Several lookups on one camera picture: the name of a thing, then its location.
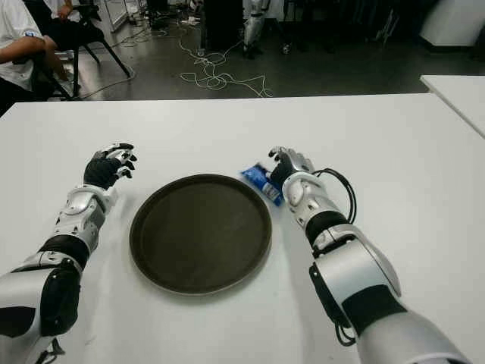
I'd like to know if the black chair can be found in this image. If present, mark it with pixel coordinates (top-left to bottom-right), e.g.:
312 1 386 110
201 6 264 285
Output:
22 0 132 100

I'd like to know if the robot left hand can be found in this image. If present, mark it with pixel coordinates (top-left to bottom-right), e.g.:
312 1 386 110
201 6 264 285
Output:
83 143 138 190

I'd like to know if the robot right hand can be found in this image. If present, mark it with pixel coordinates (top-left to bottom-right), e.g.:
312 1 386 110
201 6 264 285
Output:
268 145 315 185

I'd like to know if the white curved panel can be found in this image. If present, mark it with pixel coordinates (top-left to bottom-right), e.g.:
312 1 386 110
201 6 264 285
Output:
418 0 485 49

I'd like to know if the person in black shorts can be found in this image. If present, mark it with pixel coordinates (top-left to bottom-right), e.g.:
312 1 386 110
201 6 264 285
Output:
41 0 83 92

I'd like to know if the black cabinet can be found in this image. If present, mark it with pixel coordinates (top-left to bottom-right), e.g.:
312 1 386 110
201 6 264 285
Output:
203 0 246 52

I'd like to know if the white shelf frame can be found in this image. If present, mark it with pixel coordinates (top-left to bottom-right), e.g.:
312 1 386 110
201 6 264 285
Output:
104 0 132 32

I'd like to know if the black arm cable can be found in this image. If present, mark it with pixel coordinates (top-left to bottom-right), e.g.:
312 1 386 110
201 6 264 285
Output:
36 337 65 364
312 168 358 347

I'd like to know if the white side table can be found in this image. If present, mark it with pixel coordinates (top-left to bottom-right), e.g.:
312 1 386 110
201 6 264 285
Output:
419 74 485 138

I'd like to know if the blue Oreo packet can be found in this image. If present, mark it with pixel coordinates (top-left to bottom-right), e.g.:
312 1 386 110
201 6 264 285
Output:
240 162 285 208

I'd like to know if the round dark brown tray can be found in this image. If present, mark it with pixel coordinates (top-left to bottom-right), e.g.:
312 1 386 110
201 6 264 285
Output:
129 174 273 295

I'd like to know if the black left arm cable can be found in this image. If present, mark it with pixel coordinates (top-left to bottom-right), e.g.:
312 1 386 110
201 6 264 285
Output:
36 337 65 364

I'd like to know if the white cable on floor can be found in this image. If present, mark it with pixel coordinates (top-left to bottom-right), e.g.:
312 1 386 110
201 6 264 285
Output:
177 30 274 99

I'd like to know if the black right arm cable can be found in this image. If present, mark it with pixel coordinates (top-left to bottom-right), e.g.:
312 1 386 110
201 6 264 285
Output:
312 168 358 347

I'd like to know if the person in white shirt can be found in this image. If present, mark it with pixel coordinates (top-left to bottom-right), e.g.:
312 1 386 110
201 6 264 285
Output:
0 0 50 94

